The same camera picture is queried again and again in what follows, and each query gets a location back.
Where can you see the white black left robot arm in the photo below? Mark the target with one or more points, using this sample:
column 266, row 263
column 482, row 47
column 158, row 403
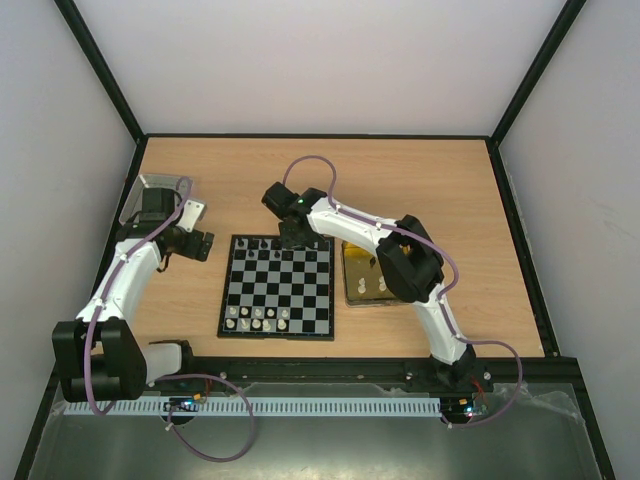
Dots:
column 98, row 358

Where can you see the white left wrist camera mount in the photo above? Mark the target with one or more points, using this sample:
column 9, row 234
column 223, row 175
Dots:
column 192, row 213

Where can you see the black enclosure frame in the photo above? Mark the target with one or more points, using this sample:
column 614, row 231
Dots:
column 561, row 26

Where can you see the right controller circuit board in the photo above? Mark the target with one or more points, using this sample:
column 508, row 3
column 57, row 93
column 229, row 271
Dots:
column 462, row 410

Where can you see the black silver chess board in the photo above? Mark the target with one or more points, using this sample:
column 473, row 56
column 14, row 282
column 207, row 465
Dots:
column 299, row 291

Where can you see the gold metal tin box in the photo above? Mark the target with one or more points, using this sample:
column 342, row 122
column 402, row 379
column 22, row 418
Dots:
column 355, row 265

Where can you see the white slotted cable duct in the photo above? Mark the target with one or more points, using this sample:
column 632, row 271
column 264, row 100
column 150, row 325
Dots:
column 291, row 407

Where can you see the controller circuit board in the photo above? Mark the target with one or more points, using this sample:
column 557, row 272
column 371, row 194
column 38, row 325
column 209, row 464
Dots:
column 462, row 410
column 189, row 404

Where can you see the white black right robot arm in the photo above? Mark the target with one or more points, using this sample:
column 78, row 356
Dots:
column 411, row 267

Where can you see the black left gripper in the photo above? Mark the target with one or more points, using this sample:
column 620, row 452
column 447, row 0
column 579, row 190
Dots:
column 192, row 250

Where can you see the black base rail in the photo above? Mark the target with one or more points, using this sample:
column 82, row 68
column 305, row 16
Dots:
column 408, row 374

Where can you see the left controller circuit board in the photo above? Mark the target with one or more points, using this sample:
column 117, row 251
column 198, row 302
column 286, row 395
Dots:
column 189, row 404

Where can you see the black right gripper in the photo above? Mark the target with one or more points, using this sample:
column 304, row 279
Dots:
column 293, row 228

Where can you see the silver metal tin lid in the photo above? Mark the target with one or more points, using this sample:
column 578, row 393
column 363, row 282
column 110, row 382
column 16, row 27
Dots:
column 133, row 202

